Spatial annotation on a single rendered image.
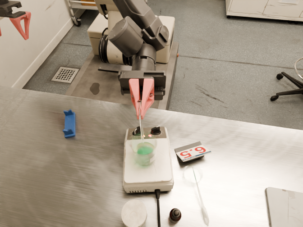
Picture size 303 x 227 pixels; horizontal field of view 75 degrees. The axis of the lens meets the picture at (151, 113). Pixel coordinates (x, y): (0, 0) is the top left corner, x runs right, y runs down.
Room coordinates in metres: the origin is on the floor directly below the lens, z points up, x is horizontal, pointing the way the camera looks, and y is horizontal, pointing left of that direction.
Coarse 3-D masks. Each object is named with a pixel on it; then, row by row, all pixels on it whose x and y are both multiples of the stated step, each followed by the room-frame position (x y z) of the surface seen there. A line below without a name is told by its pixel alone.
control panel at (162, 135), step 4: (132, 128) 0.34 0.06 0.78; (144, 128) 0.34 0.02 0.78; (148, 128) 0.34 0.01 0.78; (160, 128) 0.34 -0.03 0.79; (164, 128) 0.34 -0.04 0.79; (128, 132) 0.32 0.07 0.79; (132, 132) 0.32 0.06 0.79; (164, 132) 0.31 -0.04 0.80; (128, 136) 0.30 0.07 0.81; (156, 136) 0.29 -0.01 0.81; (160, 136) 0.29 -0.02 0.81; (164, 136) 0.29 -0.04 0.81
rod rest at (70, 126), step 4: (64, 112) 0.42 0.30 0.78; (68, 112) 0.42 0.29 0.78; (72, 112) 0.42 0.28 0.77; (68, 116) 0.41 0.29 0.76; (72, 116) 0.41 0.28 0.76; (68, 120) 0.40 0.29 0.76; (72, 120) 0.40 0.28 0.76; (64, 124) 0.38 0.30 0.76; (68, 124) 0.38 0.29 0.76; (72, 124) 0.38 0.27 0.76; (64, 128) 0.36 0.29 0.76; (68, 128) 0.36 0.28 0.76; (72, 128) 0.36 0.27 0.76; (64, 132) 0.34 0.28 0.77; (68, 132) 0.34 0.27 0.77; (72, 132) 0.34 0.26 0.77; (64, 136) 0.33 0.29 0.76; (68, 136) 0.33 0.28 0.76; (72, 136) 0.33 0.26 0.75
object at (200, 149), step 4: (196, 148) 0.28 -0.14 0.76; (200, 148) 0.27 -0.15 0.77; (204, 148) 0.27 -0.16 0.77; (180, 152) 0.27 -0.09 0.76; (184, 152) 0.26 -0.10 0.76; (188, 152) 0.26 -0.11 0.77; (192, 152) 0.26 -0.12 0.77; (196, 152) 0.26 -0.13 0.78; (200, 152) 0.25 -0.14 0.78; (204, 152) 0.25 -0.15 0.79; (180, 156) 0.25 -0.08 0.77; (184, 156) 0.24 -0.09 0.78; (188, 156) 0.24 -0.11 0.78
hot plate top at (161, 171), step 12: (168, 144) 0.25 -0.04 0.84; (132, 156) 0.22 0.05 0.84; (156, 156) 0.22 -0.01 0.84; (168, 156) 0.22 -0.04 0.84; (132, 168) 0.19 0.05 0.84; (144, 168) 0.19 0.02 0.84; (156, 168) 0.19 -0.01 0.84; (168, 168) 0.19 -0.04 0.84; (132, 180) 0.16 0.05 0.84; (144, 180) 0.16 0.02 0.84; (156, 180) 0.16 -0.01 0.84; (168, 180) 0.16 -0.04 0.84
